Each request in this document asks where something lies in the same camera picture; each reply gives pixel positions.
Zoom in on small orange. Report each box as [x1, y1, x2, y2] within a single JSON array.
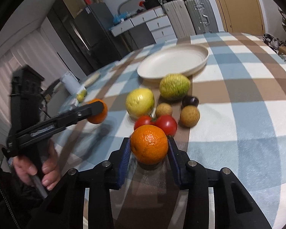
[[87, 99, 108, 124]]

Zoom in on large orange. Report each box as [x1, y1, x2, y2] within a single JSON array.
[[130, 125, 168, 165]]

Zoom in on red tomato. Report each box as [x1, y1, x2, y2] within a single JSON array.
[[155, 115, 178, 136], [134, 115, 155, 130]]

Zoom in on yellow lemon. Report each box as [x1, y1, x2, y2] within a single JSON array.
[[125, 88, 155, 119]]

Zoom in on small brown longan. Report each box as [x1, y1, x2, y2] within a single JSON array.
[[155, 103, 173, 117]]

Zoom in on dark purple plum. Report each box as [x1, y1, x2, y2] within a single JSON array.
[[182, 96, 199, 107]]

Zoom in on green yellow citrus fruit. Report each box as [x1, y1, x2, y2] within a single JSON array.
[[159, 74, 191, 101]]

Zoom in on person's left hand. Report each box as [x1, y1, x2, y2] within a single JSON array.
[[12, 139, 61, 191]]

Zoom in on small green lime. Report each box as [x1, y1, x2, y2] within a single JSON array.
[[76, 89, 87, 103]]

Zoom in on small side plate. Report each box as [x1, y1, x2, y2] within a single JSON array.
[[83, 72, 101, 88]]

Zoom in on white kettle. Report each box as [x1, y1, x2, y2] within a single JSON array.
[[60, 71, 81, 95]]

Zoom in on checked tablecloth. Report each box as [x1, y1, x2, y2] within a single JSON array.
[[56, 33, 286, 228]]

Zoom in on white curtain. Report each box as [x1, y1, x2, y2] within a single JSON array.
[[0, 28, 68, 144]]

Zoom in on black refrigerator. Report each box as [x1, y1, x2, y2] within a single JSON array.
[[74, 3, 130, 66]]

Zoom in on tall black cabinet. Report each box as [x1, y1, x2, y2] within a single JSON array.
[[45, 0, 94, 80]]

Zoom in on beige round plate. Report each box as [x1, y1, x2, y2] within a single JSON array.
[[137, 44, 210, 82]]

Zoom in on white drawer desk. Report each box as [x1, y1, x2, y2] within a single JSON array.
[[110, 6, 177, 44]]

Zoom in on beige suitcase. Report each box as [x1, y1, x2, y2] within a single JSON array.
[[163, 0, 196, 39]]

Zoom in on silver suitcase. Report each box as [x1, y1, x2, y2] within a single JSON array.
[[185, 0, 219, 35]]

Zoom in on wooden door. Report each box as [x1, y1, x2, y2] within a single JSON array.
[[215, 0, 264, 36]]

